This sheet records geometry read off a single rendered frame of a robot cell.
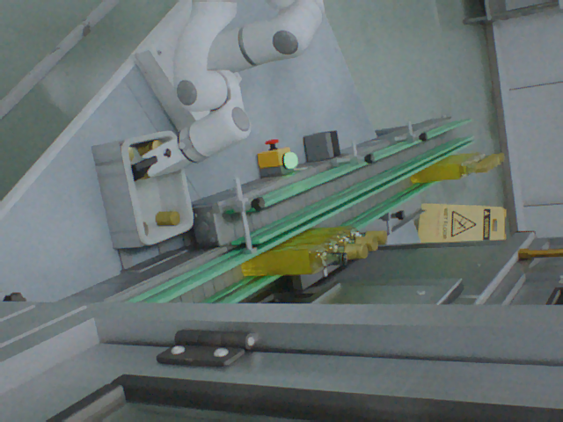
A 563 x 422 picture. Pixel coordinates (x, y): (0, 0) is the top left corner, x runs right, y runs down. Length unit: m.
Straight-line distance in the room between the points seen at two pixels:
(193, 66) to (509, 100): 6.26
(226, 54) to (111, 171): 0.38
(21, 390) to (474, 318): 0.29
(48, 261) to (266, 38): 0.65
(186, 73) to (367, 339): 0.94
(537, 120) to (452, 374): 7.02
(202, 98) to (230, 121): 0.07
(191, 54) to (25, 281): 0.52
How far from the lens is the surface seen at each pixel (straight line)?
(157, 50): 1.61
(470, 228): 4.95
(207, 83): 1.29
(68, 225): 1.44
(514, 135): 7.43
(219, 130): 1.32
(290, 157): 1.92
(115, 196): 1.47
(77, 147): 1.47
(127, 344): 0.54
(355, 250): 1.56
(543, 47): 7.32
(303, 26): 1.53
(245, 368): 0.43
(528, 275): 1.79
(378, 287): 1.72
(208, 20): 1.31
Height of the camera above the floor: 1.84
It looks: 32 degrees down
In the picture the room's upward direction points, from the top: 86 degrees clockwise
